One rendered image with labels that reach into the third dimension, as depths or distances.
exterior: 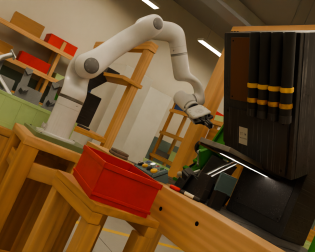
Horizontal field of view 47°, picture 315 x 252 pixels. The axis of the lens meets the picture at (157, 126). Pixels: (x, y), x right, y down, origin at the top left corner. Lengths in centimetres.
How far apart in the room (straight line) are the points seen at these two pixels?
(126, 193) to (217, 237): 31
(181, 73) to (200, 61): 847
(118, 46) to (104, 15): 717
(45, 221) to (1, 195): 32
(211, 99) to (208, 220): 122
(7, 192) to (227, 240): 93
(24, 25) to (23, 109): 585
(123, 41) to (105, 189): 88
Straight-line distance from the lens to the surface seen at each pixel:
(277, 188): 157
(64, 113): 172
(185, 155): 227
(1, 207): 167
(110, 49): 178
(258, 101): 135
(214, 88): 233
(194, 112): 188
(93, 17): 885
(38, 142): 161
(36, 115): 206
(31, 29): 787
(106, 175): 113
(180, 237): 128
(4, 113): 206
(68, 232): 205
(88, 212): 113
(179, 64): 195
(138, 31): 183
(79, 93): 173
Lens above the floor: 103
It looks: 3 degrees up
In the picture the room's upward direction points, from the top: 24 degrees clockwise
